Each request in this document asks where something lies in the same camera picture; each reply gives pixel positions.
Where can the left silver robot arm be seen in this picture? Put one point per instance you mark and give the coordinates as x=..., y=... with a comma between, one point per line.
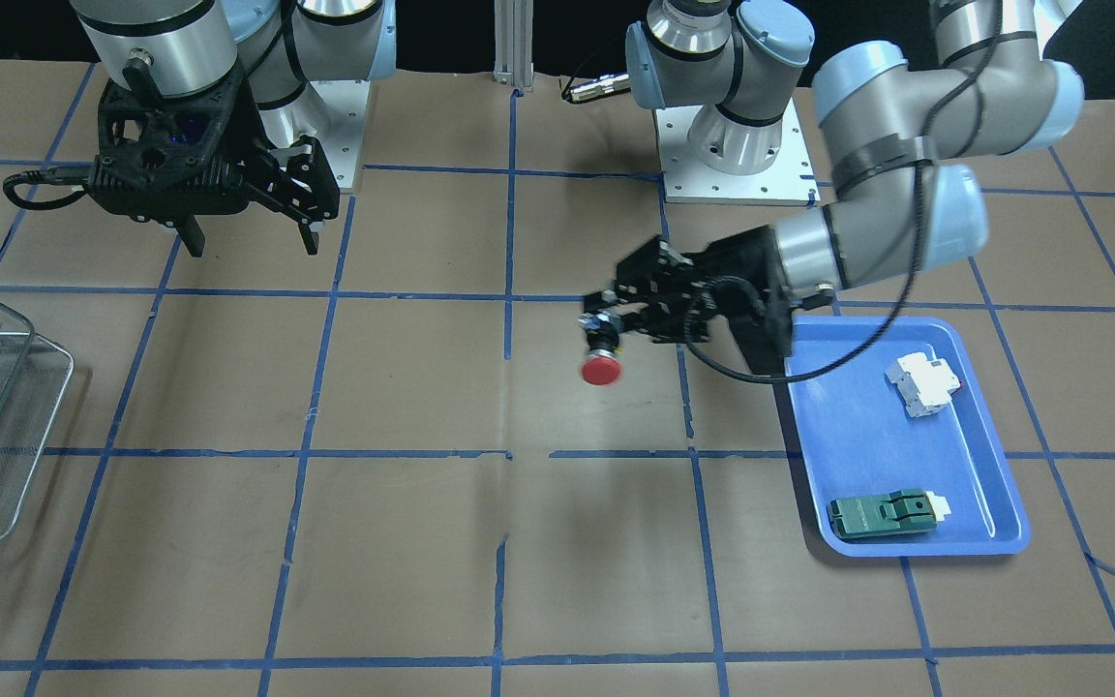
x=896, y=138

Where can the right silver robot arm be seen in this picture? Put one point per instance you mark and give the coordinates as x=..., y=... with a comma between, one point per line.
x=283, y=47

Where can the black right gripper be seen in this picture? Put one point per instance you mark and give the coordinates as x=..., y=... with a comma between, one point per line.
x=250, y=129

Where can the white circuit breaker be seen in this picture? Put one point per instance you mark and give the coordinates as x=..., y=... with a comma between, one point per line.
x=926, y=385

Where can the red emergency stop button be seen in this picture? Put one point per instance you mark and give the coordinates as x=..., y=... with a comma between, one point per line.
x=602, y=330

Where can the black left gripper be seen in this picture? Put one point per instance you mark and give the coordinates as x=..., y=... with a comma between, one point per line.
x=734, y=266

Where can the aluminium frame post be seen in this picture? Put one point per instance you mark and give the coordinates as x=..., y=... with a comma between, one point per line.
x=513, y=22

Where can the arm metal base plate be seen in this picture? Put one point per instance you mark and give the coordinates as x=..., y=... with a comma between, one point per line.
x=737, y=155
x=346, y=105

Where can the blue plastic tray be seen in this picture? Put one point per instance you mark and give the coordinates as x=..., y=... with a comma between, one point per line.
x=857, y=439

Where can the green terminal block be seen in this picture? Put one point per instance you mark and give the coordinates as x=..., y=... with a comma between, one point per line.
x=907, y=511

